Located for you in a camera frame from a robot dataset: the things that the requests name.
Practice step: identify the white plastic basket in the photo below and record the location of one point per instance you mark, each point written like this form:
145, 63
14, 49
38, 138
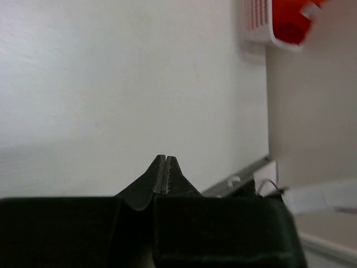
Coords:
257, 23

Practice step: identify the aluminium table rail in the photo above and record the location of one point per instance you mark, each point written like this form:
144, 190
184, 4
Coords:
229, 185

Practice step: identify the red t shirt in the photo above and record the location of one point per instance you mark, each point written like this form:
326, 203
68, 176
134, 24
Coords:
293, 19

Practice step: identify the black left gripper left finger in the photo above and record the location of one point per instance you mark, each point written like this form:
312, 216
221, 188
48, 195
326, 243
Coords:
138, 194

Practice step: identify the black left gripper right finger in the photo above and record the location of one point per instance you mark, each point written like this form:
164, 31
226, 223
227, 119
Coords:
175, 182

